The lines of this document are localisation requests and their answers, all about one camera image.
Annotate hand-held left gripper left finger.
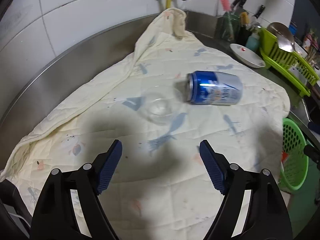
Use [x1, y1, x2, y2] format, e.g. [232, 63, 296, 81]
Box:
[30, 139, 123, 240]

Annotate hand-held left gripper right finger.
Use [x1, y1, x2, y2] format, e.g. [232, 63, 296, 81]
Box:
[199, 139, 293, 240]

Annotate green plastic mesh basket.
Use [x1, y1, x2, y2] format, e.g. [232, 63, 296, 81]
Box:
[277, 118, 309, 193]

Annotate clear glass bowl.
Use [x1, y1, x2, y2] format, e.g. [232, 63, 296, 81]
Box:
[140, 85, 184, 125]

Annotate blue drink can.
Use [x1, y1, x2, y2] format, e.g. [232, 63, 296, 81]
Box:
[185, 70, 243, 105]

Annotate cream printed quilt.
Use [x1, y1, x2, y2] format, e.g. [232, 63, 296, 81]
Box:
[0, 7, 290, 240]

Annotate green dish rack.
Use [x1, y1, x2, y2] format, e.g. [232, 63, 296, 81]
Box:
[259, 27, 320, 97]

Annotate colourful seasoning bag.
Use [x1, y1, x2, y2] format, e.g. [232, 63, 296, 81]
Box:
[302, 29, 320, 53]

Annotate white plate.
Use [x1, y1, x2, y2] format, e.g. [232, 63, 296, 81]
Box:
[229, 43, 266, 68]

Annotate metal ladle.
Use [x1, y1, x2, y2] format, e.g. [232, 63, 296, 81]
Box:
[267, 22, 295, 53]

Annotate teal bottle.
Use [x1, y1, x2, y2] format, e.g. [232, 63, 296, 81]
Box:
[246, 34, 260, 50]

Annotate green utensil holder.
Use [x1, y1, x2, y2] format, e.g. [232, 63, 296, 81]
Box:
[216, 11, 242, 42]

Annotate pink bottle brush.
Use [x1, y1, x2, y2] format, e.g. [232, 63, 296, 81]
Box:
[219, 0, 232, 13]

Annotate white cable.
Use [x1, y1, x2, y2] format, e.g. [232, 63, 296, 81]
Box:
[10, 211, 32, 233]

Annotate black-handled knife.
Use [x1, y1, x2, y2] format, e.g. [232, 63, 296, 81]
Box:
[252, 4, 265, 19]
[231, 0, 249, 14]

